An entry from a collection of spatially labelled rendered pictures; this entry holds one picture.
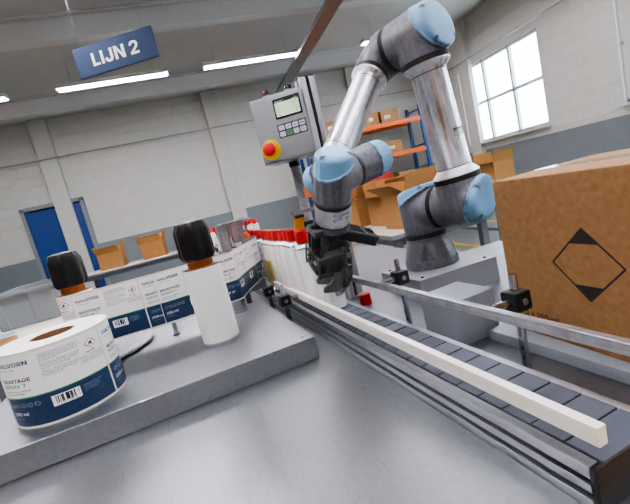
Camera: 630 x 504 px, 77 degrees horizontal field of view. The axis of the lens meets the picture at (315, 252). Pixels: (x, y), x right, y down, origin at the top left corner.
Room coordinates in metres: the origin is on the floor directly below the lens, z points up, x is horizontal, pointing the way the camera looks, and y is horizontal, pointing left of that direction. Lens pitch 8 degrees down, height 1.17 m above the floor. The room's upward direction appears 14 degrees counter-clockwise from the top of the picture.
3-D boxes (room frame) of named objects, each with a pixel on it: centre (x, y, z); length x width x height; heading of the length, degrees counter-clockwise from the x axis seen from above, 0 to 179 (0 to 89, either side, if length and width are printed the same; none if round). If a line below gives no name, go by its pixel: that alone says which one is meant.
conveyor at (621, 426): (1.11, 0.03, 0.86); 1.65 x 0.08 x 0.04; 20
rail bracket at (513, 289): (0.54, -0.25, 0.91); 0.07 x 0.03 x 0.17; 110
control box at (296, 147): (1.24, -0.01, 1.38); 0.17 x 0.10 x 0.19; 75
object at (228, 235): (1.47, 0.27, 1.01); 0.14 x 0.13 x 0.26; 20
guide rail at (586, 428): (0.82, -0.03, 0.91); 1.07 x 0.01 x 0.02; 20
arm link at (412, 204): (1.13, -0.33, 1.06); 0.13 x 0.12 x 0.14; 37
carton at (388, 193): (2.88, -0.76, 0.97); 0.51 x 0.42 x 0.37; 109
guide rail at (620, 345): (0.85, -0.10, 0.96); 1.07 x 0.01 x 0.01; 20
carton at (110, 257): (6.17, 3.09, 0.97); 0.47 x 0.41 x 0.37; 10
